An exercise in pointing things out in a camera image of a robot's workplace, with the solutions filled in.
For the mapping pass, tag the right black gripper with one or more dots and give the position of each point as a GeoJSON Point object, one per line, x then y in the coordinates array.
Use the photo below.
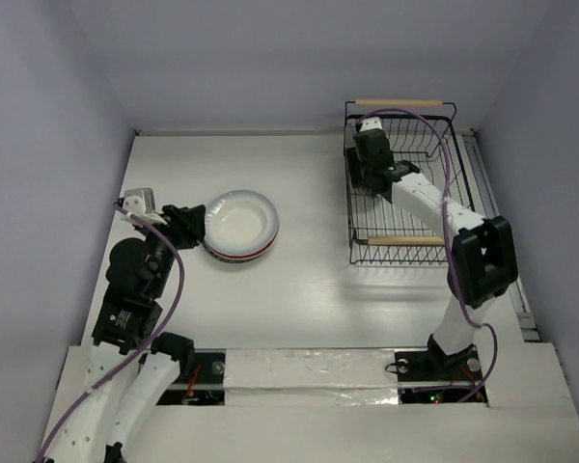
{"type": "Point", "coordinates": [355, 170]}

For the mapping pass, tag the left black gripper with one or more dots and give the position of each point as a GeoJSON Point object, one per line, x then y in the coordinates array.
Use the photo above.
{"type": "Point", "coordinates": [187, 222]}

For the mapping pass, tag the white bowl plate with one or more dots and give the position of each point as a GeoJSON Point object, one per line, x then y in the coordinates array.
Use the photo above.
{"type": "Point", "coordinates": [240, 220]}

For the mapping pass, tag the blue floral plate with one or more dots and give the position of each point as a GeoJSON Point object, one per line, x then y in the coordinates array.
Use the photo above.
{"type": "Point", "coordinates": [236, 260]}

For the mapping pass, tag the black wire dish rack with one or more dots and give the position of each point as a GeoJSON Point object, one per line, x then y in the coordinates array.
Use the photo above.
{"type": "Point", "coordinates": [385, 234]}

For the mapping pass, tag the red and teal plate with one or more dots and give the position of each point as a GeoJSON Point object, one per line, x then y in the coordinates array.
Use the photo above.
{"type": "Point", "coordinates": [268, 245]}

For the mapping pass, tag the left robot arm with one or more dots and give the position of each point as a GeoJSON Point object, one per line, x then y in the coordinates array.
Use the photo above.
{"type": "Point", "coordinates": [132, 359]}

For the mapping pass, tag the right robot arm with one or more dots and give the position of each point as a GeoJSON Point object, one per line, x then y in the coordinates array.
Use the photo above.
{"type": "Point", "coordinates": [480, 252]}

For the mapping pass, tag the silver tape strip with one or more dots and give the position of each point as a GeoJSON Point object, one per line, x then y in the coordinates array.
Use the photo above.
{"type": "Point", "coordinates": [309, 378]}

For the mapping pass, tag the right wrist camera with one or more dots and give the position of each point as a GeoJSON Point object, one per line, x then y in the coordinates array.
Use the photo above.
{"type": "Point", "coordinates": [371, 123]}

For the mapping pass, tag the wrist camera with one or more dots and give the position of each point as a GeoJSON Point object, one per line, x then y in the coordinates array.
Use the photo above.
{"type": "Point", "coordinates": [140, 202]}
{"type": "Point", "coordinates": [371, 123]}

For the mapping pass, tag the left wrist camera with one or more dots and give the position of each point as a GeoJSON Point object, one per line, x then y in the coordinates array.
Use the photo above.
{"type": "Point", "coordinates": [140, 202]}

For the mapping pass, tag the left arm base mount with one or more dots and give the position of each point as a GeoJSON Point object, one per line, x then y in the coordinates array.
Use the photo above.
{"type": "Point", "coordinates": [201, 372]}

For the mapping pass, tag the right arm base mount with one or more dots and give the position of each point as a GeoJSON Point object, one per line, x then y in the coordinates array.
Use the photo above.
{"type": "Point", "coordinates": [428, 376]}

